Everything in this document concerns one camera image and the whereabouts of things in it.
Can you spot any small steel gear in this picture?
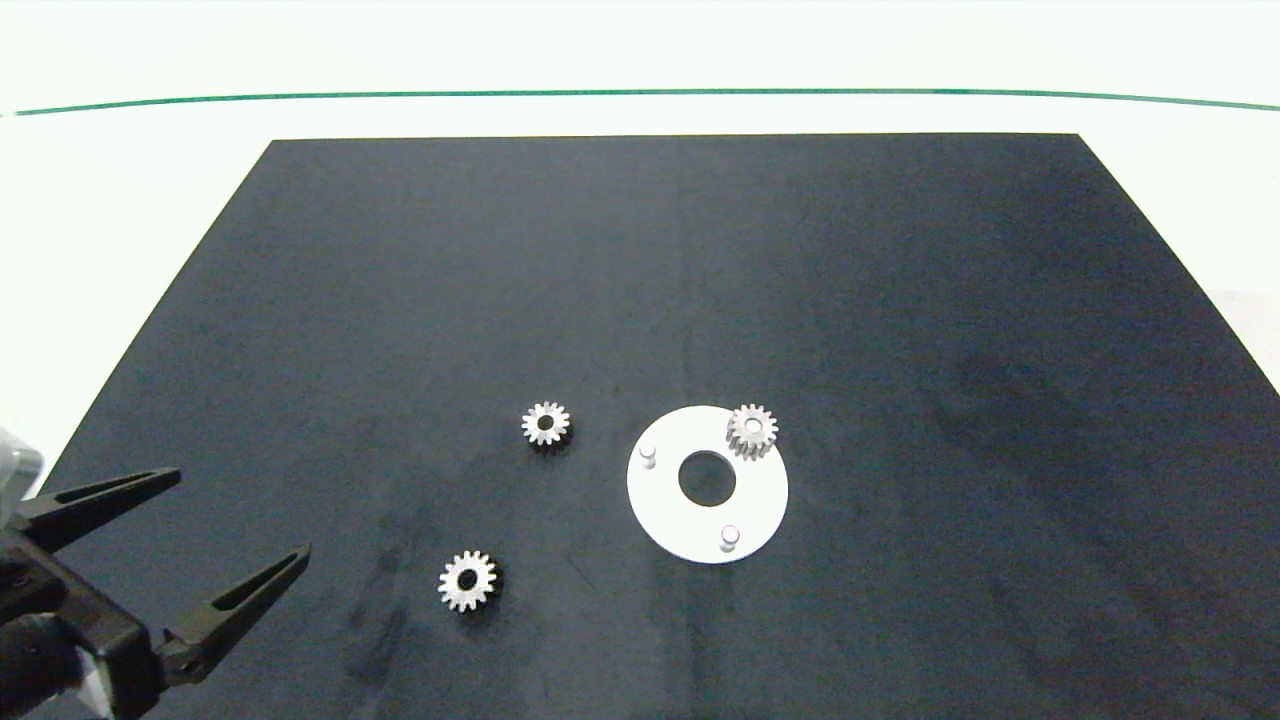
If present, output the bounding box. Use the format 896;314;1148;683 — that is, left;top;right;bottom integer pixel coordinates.
520;401;572;448
437;550;499;614
726;403;780;461

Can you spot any boxy shiny wrist camera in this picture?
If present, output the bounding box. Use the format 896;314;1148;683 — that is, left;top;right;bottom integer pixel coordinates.
0;428;47;507

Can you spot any white round plate with pins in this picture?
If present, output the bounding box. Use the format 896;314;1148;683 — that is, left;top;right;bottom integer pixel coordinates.
626;405;790;565

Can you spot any black rubber mat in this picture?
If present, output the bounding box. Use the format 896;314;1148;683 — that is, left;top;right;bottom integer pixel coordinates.
0;132;1280;720

